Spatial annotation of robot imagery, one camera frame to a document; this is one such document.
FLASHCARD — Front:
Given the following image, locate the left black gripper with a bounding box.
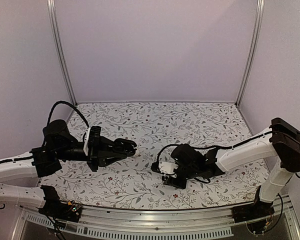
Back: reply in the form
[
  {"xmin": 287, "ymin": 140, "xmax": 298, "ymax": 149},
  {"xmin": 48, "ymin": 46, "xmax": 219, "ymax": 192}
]
[{"xmin": 55, "ymin": 136, "xmax": 127, "ymax": 172}]

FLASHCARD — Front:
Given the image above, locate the white earbud charging case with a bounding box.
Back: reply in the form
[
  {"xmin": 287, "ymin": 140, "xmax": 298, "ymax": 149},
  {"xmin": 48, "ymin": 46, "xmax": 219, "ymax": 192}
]
[{"xmin": 133, "ymin": 150, "xmax": 140, "ymax": 157}]

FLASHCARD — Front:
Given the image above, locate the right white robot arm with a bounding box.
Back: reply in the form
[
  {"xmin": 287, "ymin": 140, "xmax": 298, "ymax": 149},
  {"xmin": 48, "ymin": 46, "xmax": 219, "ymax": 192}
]
[{"xmin": 157, "ymin": 117, "xmax": 300, "ymax": 218}]

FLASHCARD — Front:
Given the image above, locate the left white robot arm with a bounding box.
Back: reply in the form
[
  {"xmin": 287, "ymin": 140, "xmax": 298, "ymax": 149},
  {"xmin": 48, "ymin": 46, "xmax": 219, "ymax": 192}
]
[{"xmin": 0, "ymin": 119, "xmax": 137, "ymax": 217}]

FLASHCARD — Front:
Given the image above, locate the floral patterned table mat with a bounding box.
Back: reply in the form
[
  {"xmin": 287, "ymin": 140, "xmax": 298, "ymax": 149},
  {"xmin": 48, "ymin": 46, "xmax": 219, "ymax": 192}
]
[{"xmin": 40, "ymin": 102, "xmax": 269, "ymax": 210}]

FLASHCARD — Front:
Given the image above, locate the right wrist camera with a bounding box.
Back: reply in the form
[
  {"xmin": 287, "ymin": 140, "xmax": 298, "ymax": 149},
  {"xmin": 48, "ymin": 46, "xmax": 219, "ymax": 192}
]
[{"xmin": 151, "ymin": 161, "xmax": 179, "ymax": 178}]

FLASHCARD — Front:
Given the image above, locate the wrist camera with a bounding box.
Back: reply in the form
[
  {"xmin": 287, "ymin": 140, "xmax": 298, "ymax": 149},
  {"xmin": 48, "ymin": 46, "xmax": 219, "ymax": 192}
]
[
  {"xmin": 83, "ymin": 126, "xmax": 102, "ymax": 156},
  {"xmin": 151, "ymin": 161, "xmax": 179, "ymax": 178}
]

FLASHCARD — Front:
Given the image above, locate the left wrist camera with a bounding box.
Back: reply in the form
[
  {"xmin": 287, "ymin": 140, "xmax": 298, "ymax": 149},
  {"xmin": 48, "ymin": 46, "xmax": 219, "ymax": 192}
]
[{"xmin": 83, "ymin": 126, "xmax": 102, "ymax": 156}]

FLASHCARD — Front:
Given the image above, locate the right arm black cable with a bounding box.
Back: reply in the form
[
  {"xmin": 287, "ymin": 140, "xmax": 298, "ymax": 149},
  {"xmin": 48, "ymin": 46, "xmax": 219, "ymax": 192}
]
[{"xmin": 156, "ymin": 143, "xmax": 183, "ymax": 166}]

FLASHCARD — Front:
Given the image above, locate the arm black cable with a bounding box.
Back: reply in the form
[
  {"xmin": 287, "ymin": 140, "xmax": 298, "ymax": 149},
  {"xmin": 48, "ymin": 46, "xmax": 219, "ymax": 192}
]
[
  {"xmin": 46, "ymin": 100, "xmax": 90, "ymax": 128},
  {"xmin": 156, "ymin": 143, "xmax": 183, "ymax": 166}
]

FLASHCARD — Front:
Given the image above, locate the front aluminium rail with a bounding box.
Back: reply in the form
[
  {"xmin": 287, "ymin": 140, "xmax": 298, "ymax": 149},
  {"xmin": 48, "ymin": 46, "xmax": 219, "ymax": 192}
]
[{"xmin": 12, "ymin": 195, "xmax": 300, "ymax": 240}]

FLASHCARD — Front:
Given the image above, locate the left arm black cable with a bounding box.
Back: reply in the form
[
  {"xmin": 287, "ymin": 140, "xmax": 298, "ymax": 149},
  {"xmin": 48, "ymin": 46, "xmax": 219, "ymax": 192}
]
[{"xmin": 46, "ymin": 100, "xmax": 90, "ymax": 128}]

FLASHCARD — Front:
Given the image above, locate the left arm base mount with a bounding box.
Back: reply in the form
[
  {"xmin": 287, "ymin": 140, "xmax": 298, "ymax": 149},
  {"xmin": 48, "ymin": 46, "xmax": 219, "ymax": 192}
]
[{"xmin": 38, "ymin": 185, "xmax": 82, "ymax": 223}]

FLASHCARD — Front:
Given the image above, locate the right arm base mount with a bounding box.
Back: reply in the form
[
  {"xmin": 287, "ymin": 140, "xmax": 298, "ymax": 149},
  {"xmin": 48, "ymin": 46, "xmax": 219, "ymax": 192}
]
[{"xmin": 231, "ymin": 186, "xmax": 284, "ymax": 237}]

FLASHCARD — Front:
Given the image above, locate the left aluminium frame post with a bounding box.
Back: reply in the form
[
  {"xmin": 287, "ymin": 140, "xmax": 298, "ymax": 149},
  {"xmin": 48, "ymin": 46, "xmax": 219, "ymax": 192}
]
[{"xmin": 46, "ymin": 0, "xmax": 77, "ymax": 105}]

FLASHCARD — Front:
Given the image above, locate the aluminium frame post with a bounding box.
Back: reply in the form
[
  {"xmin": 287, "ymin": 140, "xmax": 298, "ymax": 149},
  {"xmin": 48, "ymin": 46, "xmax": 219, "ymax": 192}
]
[
  {"xmin": 46, "ymin": 0, "xmax": 77, "ymax": 105},
  {"xmin": 235, "ymin": 0, "xmax": 265, "ymax": 108}
]

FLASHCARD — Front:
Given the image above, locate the right aluminium frame post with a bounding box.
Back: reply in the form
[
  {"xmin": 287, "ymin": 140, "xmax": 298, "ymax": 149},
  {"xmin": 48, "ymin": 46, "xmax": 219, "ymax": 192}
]
[{"xmin": 235, "ymin": 0, "xmax": 265, "ymax": 108}]

